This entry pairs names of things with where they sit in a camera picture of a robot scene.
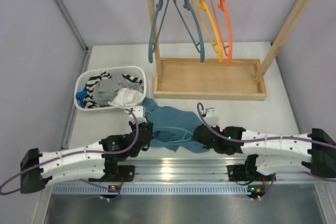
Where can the aluminium mounting rail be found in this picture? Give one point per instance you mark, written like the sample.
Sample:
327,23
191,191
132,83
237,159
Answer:
179,177

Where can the black white striped garment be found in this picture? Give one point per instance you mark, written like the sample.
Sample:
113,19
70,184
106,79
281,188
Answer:
89,87

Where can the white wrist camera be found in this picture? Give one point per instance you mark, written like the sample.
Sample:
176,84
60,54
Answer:
136,114
210,116

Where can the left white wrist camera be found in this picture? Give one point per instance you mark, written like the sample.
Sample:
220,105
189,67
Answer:
136,114

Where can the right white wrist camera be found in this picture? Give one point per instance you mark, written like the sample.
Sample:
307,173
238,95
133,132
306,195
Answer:
210,116

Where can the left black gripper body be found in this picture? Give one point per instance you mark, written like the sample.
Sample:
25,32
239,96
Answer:
146,133

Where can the white plastic laundry basket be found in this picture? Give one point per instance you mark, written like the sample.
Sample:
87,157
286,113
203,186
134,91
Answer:
83,78

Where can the blue garment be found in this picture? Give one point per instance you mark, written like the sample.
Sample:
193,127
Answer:
80,96

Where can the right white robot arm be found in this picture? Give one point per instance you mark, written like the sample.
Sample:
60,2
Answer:
267,154

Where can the wooden clothes rack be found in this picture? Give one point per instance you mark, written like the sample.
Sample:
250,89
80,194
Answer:
212,67

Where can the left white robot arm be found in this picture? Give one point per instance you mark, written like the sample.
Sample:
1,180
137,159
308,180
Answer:
97,162

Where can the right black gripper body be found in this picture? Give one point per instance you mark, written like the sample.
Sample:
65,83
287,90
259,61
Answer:
216,148

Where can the grey garment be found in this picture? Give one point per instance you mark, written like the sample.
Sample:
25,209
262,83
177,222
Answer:
107,89

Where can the teal blue tank top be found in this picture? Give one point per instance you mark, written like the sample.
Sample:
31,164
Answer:
168,116

